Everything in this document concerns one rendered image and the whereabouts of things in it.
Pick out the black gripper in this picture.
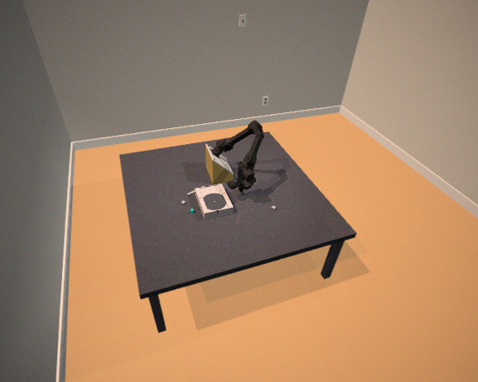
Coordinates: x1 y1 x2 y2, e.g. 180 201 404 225
227 173 256 192

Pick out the dark grey round disc with small centre hole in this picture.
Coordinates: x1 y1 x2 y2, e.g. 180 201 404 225
203 194 226 210

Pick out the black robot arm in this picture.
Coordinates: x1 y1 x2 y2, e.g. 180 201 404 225
211 120 264 190

